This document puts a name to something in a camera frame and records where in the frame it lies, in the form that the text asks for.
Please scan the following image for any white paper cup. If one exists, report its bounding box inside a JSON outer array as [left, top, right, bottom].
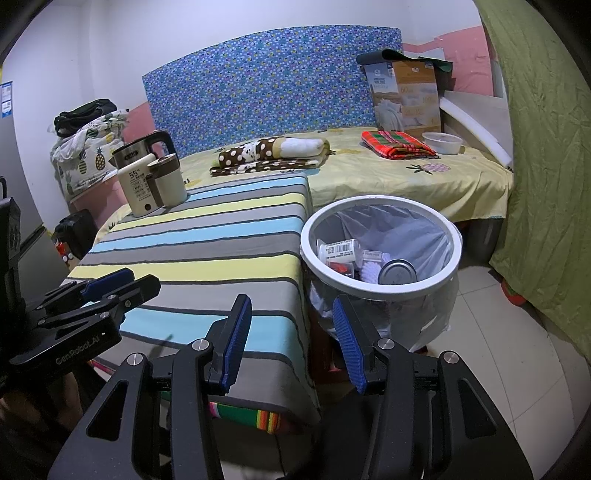
[[318, 239, 362, 267]]

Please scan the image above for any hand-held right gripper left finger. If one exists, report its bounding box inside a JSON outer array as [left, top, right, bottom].
[[48, 294, 253, 480]]

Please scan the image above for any white plastic bowl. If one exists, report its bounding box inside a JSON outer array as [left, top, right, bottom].
[[422, 131, 462, 155]]

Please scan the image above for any red plaid cloth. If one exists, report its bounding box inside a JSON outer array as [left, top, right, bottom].
[[361, 130, 437, 160]]

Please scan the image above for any yellow bed sheet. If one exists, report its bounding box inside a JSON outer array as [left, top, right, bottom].
[[95, 124, 515, 245]]

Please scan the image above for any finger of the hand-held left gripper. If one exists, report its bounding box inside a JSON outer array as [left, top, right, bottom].
[[37, 274, 161, 330], [34, 269, 136, 310]]

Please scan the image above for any black bag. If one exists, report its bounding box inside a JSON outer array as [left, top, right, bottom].
[[54, 99, 118, 137]]

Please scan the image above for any quilt package box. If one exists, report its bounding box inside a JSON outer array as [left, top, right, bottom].
[[365, 60, 444, 134]]

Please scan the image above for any black backpack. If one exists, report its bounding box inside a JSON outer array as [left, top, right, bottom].
[[53, 209, 99, 259]]

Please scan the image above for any pink storage box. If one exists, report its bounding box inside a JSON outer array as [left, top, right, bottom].
[[65, 175, 125, 215]]

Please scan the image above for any red cartoon face can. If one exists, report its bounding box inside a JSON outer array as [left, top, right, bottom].
[[379, 258, 419, 288]]

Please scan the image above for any steel electric kettle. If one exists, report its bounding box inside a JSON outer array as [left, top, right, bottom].
[[110, 130, 178, 172]]

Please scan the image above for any green curtain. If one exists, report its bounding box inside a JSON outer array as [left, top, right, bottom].
[[475, 0, 591, 365]]

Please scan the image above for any blue floral headboard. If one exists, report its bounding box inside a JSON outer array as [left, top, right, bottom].
[[141, 26, 403, 160]]

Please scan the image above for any folded polka dot blanket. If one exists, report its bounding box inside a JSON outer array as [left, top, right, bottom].
[[210, 156, 326, 177]]

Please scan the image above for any cream mug with brown lid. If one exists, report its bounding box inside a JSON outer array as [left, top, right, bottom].
[[147, 154, 188, 208]]

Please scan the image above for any pineapple print bedding bundle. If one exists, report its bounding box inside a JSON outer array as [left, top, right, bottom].
[[50, 110, 130, 197]]

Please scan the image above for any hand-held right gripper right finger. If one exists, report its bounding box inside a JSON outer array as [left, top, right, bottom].
[[333, 295, 532, 480]]

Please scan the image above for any grey refrigerator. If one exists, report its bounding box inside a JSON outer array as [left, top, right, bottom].
[[0, 83, 47, 278]]

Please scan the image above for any rolled polka dot blanket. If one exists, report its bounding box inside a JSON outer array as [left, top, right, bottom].
[[218, 135, 331, 167]]

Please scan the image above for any translucent bin liner bag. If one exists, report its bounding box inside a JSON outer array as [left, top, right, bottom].
[[307, 205, 458, 354]]

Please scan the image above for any white round trash bin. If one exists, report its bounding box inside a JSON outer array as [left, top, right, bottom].
[[300, 195, 463, 354]]

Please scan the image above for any orange object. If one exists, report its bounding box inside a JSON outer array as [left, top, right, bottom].
[[503, 277, 527, 308]]

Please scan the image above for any cream water warmer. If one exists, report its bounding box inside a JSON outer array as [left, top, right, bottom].
[[117, 154, 160, 219]]

